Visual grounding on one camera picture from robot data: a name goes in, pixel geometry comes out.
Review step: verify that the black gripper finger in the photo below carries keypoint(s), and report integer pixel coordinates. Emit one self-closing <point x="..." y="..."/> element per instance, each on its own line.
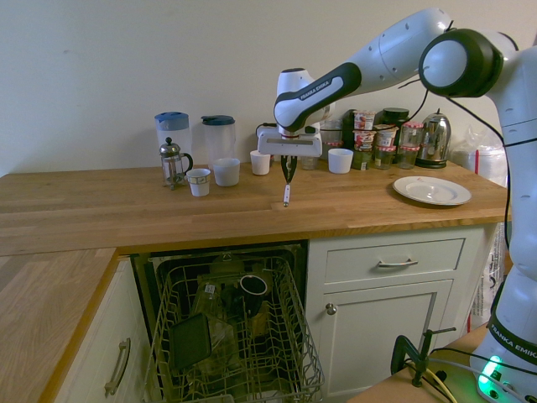
<point x="294" y="165"/>
<point x="285" y="168"/>

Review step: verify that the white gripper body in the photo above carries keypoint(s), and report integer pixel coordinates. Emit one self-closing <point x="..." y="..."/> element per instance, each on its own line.
<point x="268" y="147"/>

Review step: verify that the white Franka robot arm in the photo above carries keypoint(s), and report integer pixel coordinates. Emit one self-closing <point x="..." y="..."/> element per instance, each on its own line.
<point x="398" y="46"/>

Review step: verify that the open dishwasher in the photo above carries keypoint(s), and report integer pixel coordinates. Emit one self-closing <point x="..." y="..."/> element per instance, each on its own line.
<point x="144" y="273"/>

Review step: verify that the wide red-checked-lid glass jar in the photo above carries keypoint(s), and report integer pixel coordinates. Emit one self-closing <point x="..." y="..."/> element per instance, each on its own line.
<point x="309" y="163"/>

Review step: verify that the small white ceramic cup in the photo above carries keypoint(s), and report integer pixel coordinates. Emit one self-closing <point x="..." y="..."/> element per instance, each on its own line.
<point x="260" y="163"/>

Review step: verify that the white ceramic pot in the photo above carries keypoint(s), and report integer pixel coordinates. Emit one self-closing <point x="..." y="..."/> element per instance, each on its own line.
<point x="340" y="161"/>

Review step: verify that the wide white ceramic cup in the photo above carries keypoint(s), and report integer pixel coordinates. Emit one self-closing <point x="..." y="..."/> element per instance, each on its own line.
<point x="226" y="173"/>

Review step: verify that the clear empty glass jar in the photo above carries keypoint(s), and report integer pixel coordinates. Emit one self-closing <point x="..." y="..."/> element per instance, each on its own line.
<point x="333" y="132"/>

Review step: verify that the teal-lidded clear pitcher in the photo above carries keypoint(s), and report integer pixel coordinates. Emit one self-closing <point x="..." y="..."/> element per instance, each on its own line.
<point x="218" y="134"/>

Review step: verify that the tall black canister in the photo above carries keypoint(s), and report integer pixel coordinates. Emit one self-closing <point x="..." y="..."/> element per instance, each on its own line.
<point x="347" y="126"/>

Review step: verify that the green glass jar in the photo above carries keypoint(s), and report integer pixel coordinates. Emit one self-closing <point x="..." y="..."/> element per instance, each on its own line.
<point x="361" y="160"/>

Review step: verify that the red-labelled yoghurt pot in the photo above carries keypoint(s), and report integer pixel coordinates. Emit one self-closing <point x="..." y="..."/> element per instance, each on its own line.
<point x="364" y="140"/>
<point x="364" y="120"/>

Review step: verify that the small patterned white cup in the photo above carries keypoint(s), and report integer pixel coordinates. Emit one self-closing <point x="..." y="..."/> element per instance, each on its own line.
<point x="198" y="184"/>

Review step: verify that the short red-checked-lid glass jar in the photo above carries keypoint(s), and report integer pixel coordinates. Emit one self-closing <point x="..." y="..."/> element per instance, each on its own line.
<point x="384" y="158"/>
<point x="408" y="157"/>

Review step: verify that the white yoghurt pot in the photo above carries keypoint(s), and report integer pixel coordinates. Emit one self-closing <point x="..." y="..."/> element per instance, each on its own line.
<point x="386" y="136"/>

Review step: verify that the blue-lidded water filter jug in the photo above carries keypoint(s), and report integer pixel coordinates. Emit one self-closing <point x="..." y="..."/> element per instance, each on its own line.
<point x="172" y="126"/>

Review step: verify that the glass French press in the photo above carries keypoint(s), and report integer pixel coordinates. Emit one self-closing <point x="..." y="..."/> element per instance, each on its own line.
<point x="170" y="164"/>

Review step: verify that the black-lidded dark jar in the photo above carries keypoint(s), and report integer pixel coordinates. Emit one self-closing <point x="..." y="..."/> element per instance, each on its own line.
<point x="395" y="115"/>

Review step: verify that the tall red-checked-lid glass jar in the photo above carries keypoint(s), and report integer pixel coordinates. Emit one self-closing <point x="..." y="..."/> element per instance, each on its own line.
<point x="412" y="134"/>

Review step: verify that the black mug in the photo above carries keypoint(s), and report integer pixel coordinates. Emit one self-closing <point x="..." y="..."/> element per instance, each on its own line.
<point x="253" y="289"/>

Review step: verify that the white dinner plate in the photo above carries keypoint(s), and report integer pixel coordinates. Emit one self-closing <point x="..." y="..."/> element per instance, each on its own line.
<point x="432" y="191"/>

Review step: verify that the stainless steel kettle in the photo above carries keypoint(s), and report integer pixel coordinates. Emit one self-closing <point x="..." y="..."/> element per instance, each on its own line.
<point x="436" y="138"/>

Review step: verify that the round silver door knob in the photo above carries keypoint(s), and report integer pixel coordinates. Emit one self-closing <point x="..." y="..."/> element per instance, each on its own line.
<point x="331" y="309"/>

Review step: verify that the labelled clear glass container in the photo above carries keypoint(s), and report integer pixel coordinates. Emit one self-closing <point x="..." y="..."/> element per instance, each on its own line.
<point x="205" y="296"/>

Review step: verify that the white drawer front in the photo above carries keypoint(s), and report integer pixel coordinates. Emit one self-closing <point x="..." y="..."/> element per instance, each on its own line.
<point x="436" y="256"/>

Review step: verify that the white cabinet door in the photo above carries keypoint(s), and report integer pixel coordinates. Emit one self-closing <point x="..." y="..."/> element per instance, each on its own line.
<point x="377" y="336"/>

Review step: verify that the black square container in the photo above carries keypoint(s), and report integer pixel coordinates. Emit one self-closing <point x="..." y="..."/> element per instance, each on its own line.
<point x="189" y="341"/>

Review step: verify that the black screw clamp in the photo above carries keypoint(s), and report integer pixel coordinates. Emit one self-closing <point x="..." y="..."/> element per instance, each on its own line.
<point x="403" y="348"/>

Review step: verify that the printed clear plastic bag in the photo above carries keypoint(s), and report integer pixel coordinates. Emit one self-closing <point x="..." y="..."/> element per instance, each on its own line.
<point x="488" y="285"/>

